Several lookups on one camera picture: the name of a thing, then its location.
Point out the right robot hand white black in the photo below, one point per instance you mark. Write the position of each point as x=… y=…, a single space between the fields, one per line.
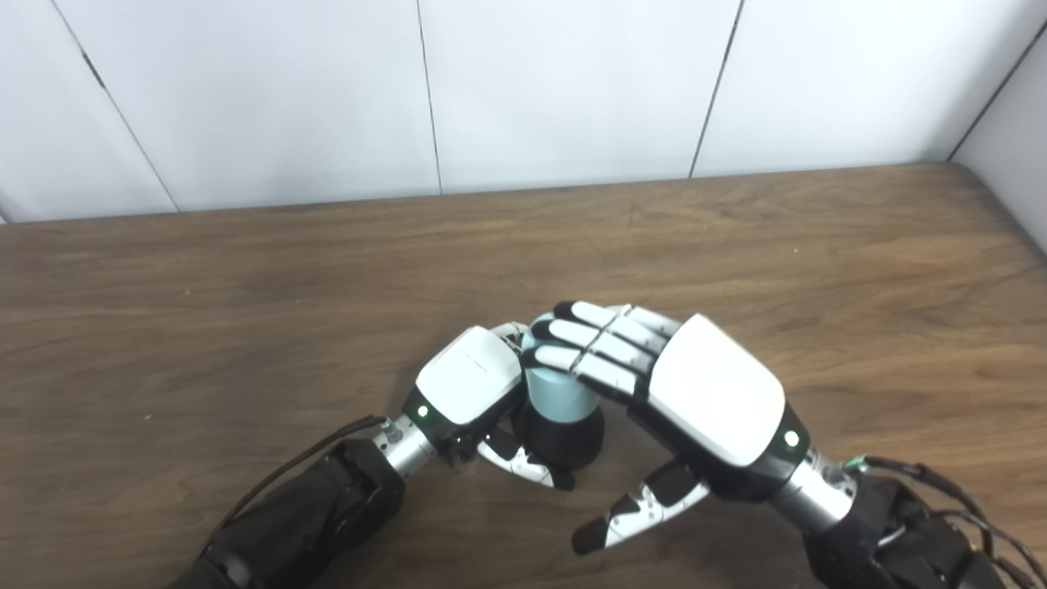
x=712 y=393

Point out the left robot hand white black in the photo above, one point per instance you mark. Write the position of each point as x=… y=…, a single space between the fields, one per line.
x=470 y=376

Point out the black funnel-shaped nozzle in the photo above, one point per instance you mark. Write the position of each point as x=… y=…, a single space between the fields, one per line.
x=564 y=442

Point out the black wall panel hinge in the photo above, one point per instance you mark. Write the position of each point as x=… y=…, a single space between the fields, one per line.
x=92 y=70

